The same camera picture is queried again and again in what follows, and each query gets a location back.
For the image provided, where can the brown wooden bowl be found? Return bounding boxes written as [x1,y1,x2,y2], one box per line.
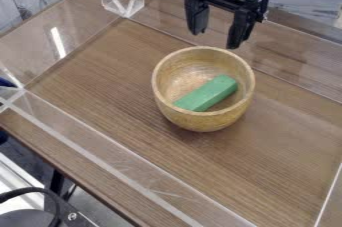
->
[151,46,255,132]

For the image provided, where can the green rectangular block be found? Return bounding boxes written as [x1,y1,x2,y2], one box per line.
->
[174,75,238,112]

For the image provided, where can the blue object at left edge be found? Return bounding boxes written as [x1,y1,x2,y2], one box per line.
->
[0,77,17,88]

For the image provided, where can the black table leg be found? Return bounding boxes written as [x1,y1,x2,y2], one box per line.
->
[49,170,65,195]

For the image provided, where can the black chair armrest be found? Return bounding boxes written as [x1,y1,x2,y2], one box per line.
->
[0,187,61,227]

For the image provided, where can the clear acrylic tray enclosure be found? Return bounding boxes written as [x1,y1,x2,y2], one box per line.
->
[0,0,342,227]

